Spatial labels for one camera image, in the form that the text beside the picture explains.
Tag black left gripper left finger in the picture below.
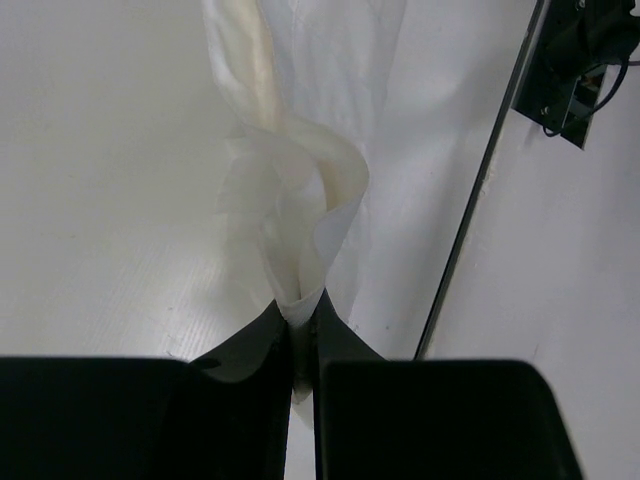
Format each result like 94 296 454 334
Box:
1 305 292 479

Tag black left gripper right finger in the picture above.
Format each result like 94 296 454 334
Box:
312 296 583 479

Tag white pleated skirt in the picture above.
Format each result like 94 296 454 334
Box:
203 1 406 427

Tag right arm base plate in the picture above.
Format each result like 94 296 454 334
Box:
514 0 639 149

